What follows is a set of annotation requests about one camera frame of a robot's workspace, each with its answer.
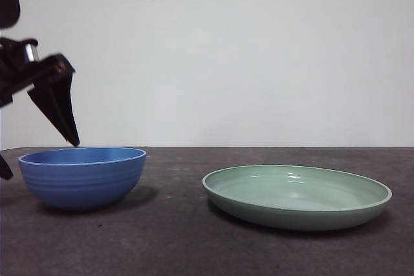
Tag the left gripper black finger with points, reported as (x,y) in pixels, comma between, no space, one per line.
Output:
(56,104)
(4,167)

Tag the blue ribbed bowl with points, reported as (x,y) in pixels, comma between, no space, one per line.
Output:
(79,185)

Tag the green round plate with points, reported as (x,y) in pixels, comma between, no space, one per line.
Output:
(291,211)

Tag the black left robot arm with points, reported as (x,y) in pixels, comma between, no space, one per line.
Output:
(8,4)

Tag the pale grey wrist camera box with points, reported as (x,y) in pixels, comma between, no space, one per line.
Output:
(31,51)

